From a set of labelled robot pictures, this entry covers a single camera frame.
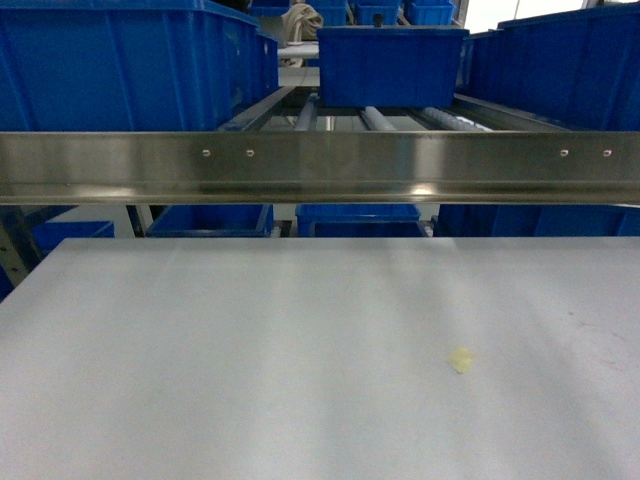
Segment large blue right bin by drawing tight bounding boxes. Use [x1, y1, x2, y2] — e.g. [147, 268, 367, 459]
[457, 3, 639, 131]

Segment white roller track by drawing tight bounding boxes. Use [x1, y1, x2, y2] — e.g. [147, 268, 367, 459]
[359, 106, 397, 132]

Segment large blue left bin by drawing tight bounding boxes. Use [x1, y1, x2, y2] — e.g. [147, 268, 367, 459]
[1, 1, 278, 132]

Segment small blue centre bin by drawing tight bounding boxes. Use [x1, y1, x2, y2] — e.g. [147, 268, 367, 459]
[317, 26, 469, 108]

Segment steel shelf front rail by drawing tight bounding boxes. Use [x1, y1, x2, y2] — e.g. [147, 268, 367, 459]
[1, 131, 639, 205]

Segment large blue bin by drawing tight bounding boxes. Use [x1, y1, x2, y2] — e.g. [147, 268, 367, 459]
[457, 3, 639, 131]
[1, 1, 278, 132]

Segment beige cloth bundle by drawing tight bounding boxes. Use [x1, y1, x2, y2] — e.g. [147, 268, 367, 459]
[281, 2, 324, 45]

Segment yellow tape scrap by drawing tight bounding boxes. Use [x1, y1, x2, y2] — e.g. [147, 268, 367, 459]
[447, 346, 475, 374]

